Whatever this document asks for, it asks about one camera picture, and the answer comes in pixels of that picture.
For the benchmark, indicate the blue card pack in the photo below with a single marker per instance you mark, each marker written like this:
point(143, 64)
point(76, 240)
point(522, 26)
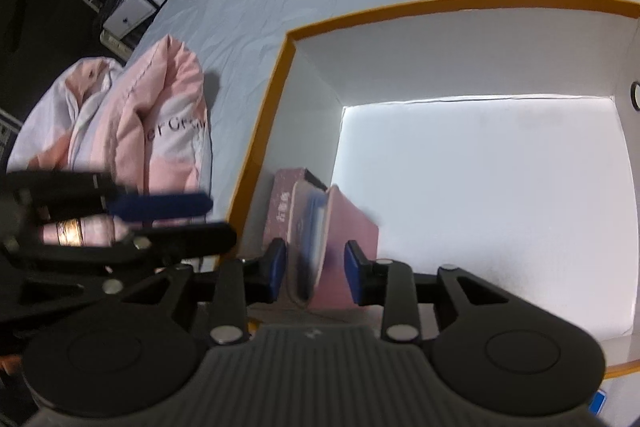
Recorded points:
point(597, 402)

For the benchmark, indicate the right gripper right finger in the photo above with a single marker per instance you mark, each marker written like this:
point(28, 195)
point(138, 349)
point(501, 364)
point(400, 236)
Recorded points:
point(389, 284)

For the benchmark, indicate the pink grey folded quilt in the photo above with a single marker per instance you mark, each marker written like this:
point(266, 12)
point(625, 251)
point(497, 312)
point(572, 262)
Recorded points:
point(144, 124)

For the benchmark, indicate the maroon photo card box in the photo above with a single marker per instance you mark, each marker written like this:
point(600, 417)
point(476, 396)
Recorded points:
point(280, 201)

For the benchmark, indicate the left nightstand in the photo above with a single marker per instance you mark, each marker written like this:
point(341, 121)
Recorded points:
point(124, 22)

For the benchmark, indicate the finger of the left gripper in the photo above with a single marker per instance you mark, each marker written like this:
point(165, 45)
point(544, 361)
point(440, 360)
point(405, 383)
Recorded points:
point(174, 244)
point(132, 208)

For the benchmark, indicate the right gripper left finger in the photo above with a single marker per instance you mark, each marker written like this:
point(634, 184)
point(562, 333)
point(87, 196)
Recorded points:
point(241, 283)

